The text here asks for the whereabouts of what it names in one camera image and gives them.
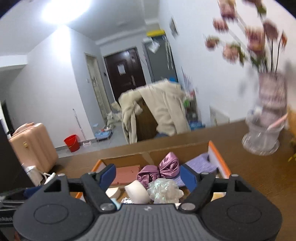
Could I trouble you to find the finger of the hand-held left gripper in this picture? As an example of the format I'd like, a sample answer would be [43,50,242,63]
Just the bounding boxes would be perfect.
[23,186,48,198]

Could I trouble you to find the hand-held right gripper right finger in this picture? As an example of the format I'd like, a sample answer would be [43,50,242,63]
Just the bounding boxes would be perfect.
[179,163,253,213]

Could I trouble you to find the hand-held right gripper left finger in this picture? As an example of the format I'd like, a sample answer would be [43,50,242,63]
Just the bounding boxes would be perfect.
[43,163,117,213]

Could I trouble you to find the pink satin bow scrunchie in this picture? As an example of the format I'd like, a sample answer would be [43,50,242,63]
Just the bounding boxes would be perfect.
[137,151,181,189]

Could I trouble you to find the iridescent mesh bath pouf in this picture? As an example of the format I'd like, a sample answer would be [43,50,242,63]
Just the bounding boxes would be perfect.
[147,178,184,205]

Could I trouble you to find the cream powder puff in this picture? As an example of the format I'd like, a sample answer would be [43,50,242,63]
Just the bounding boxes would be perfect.
[124,179,151,205]

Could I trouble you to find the orange cardboard box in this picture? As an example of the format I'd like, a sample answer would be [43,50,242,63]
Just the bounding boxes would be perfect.
[75,140,232,205]

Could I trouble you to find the light blue soft item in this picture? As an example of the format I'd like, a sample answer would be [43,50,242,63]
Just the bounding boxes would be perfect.
[110,197,121,210]

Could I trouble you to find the silver pouch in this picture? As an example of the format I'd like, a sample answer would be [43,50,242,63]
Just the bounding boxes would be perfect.
[24,165,44,186]

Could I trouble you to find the cream round sponge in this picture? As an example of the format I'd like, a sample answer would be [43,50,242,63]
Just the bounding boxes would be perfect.
[105,187,122,199]

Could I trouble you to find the purple knitted cloth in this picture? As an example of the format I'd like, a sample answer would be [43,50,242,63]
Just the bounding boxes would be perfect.
[173,153,218,187]

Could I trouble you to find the pink layered sponge block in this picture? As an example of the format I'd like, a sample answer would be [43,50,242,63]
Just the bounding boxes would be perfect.
[110,164,142,187]

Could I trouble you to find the floor tray with items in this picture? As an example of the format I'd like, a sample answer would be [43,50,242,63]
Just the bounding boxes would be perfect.
[94,128,114,141]

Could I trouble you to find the pink hard suitcase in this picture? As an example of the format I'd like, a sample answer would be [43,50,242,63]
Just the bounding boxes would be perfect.
[9,122,60,179]

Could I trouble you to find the red plastic bucket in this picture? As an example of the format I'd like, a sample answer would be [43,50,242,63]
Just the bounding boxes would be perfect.
[63,134,81,153]

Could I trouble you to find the blue plastic crate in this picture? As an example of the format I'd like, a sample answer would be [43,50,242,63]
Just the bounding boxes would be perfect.
[188,121,207,132]

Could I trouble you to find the white bags on floor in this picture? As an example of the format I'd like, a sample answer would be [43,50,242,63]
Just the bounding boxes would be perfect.
[106,111,122,127]

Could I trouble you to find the brown wooden chair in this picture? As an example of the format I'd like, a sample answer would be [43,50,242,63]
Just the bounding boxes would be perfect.
[135,97,163,142]

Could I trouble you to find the white radiator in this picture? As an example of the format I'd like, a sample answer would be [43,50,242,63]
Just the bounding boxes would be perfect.
[209,105,231,127]

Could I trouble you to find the cluttered storage shelf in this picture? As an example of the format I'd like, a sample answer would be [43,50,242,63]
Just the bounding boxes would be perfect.
[182,90,200,124]

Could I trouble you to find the beige coat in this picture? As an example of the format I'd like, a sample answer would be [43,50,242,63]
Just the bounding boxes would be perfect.
[118,80,191,144]

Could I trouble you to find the clear glass vase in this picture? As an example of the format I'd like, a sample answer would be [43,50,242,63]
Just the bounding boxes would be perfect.
[241,108,287,156]

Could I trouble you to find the pale interior door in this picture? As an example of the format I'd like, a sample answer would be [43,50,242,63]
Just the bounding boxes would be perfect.
[84,53,112,117]

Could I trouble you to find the dark brown door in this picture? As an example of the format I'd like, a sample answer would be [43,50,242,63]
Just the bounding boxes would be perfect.
[104,48,147,103]

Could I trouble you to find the patterned purple vase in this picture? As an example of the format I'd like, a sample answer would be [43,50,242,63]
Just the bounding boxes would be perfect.
[257,71,289,128]

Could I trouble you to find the grey tall cabinet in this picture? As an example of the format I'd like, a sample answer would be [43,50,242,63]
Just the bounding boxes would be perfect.
[142,35,179,84]

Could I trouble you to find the yellow box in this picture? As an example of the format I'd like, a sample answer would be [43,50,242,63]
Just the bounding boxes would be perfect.
[146,30,166,38]

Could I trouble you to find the pink artificial flowers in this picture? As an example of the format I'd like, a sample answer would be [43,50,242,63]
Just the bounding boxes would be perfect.
[204,0,289,73]

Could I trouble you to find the ceiling light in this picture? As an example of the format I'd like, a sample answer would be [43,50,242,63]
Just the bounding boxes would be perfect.
[41,0,93,24]

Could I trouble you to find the white cable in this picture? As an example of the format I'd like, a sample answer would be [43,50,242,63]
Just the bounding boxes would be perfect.
[43,172,56,184]

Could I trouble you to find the mop with metal handle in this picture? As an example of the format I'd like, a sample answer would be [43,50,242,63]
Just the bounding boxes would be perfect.
[72,108,91,147]

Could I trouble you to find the framed wall picture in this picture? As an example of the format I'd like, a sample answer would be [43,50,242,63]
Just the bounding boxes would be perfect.
[170,17,179,38]

